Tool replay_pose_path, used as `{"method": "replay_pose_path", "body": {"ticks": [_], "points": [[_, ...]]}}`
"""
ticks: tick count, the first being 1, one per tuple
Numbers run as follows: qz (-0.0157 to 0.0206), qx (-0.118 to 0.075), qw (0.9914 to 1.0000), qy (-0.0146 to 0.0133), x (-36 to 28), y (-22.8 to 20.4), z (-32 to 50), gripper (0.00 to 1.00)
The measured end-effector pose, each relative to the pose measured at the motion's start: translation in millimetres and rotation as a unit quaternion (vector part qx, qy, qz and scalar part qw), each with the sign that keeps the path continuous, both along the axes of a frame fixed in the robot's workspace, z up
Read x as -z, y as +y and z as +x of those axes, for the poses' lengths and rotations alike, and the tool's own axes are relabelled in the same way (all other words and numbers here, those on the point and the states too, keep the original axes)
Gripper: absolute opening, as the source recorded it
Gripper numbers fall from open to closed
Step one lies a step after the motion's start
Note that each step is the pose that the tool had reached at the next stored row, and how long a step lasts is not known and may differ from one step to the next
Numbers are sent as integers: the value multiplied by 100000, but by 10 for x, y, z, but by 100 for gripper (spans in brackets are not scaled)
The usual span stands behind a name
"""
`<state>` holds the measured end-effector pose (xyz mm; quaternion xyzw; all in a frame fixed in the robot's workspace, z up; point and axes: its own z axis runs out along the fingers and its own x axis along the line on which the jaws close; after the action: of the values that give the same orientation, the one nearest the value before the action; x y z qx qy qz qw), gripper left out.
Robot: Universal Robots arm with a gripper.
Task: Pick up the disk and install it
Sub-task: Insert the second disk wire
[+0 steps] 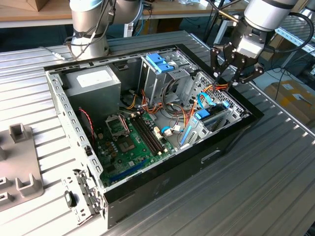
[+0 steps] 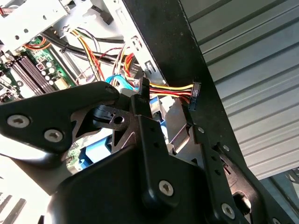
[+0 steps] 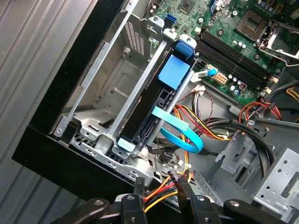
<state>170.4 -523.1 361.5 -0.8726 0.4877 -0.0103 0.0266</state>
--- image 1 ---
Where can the blue plastic drive latch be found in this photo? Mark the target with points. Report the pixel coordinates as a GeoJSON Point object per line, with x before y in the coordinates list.
{"type": "Point", "coordinates": [153, 59]}
{"type": "Point", "coordinates": [165, 68]}

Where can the grey metal optical drive cage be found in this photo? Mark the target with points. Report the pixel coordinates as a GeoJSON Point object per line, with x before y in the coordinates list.
{"type": "Point", "coordinates": [152, 83]}

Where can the hard disk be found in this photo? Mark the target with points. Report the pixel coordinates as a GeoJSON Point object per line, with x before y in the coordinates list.
{"type": "Point", "coordinates": [203, 115]}

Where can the black tripod stand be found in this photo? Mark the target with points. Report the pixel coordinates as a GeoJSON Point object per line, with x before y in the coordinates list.
{"type": "Point", "coordinates": [219, 5]}

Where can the small cardboard box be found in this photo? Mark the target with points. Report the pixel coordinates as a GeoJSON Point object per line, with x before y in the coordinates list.
{"type": "Point", "coordinates": [37, 4]}

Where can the dark RAM slot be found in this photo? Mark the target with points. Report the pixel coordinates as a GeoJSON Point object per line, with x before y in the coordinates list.
{"type": "Point", "coordinates": [152, 134]}
{"type": "Point", "coordinates": [145, 135]}

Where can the large cardboard box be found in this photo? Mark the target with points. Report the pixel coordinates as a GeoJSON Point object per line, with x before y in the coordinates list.
{"type": "Point", "coordinates": [290, 98]}

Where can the CPU socket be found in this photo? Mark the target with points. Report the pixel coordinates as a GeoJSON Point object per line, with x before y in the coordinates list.
{"type": "Point", "coordinates": [125, 145]}

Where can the black plastic case latch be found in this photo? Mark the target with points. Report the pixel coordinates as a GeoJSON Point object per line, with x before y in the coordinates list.
{"type": "Point", "coordinates": [69, 198]}

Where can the grey parts rack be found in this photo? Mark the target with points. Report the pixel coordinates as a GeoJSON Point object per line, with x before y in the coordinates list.
{"type": "Point", "coordinates": [22, 157]}

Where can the grey power supply unit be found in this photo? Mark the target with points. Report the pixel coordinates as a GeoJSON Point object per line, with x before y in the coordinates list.
{"type": "Point", "coordinates": [93, 98]}

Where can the green motherboard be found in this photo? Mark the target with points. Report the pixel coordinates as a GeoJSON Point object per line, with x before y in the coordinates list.
{"type": "Point", "coordinates": [134, 153]}

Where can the open black PC case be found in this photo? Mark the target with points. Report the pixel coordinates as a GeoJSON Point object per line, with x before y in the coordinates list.
{"type": "Point", "coordinates": [172, 177]}

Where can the wooden desk with box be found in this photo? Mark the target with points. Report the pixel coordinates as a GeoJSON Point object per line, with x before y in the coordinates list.
{"type": "Point", "coordinates": [24, 14]}

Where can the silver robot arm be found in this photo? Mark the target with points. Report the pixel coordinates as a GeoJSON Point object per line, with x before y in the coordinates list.
{"type": "Point", "coordinates": [86, 24]}

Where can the long wooden desk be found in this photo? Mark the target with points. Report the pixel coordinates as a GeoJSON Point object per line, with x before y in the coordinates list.
{"type": "Point", "coordinates": [177, 8]}

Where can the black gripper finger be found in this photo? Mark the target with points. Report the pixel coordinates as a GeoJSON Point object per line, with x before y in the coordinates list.
{"type": "Point", "coordinates": [216, 59]}
{"type": "Point", "coordinates": [256, 72]}

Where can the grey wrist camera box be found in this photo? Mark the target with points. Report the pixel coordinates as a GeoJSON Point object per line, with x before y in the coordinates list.
{"type": "Point", "coordinates": [251, 46]}

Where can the perforated metal disk bay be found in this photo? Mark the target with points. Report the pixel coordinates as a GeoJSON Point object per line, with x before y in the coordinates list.
{"type": "Point", "coordinates": [199, 130]}

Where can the blue expansion slot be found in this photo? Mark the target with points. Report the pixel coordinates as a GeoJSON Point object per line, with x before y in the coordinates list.
{"type": "Point", "coordinates": [128, 171]}

